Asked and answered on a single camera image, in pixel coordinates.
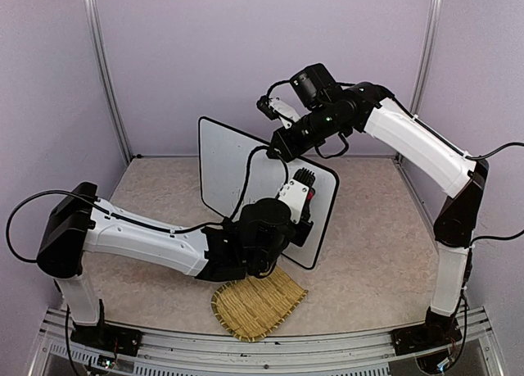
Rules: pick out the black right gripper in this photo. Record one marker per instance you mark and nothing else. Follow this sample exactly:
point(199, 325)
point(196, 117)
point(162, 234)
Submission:
point(289, 151)

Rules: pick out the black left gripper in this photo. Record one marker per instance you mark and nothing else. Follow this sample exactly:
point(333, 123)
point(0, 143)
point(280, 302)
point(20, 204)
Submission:
point(304, 233)

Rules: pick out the white whiteboard black frame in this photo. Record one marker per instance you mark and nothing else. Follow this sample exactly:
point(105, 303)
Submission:
point(223, 154)

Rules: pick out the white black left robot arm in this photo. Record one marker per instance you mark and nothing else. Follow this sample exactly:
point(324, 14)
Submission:
point(246, 243)

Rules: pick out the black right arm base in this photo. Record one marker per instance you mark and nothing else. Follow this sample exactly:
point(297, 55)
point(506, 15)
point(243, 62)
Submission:
point(435, 331)

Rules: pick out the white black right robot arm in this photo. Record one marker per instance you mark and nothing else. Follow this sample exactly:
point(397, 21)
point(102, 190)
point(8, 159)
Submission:
point(336, 108)

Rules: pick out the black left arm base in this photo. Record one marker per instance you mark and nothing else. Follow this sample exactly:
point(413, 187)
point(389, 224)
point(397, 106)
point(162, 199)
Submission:
point(108, 337)

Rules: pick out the woven bamboo tray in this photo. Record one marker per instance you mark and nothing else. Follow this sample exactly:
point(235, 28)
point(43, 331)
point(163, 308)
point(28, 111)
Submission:
point(252, 308)

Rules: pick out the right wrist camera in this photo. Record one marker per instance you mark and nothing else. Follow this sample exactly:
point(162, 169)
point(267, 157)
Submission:
point(276, 109)

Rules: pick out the aluminium front rail frame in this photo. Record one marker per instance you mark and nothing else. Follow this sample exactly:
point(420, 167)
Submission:
point(164, 352)

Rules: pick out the aluminium corner post right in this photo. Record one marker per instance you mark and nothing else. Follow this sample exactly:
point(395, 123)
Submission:
point(427, 51)

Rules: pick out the aluminium corner post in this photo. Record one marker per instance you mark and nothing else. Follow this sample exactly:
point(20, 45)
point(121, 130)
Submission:
point(95, 27)
point(427, 51)

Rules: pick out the aluminium corner post left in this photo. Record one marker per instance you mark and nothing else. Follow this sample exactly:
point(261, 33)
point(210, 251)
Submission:
point(95, 27)

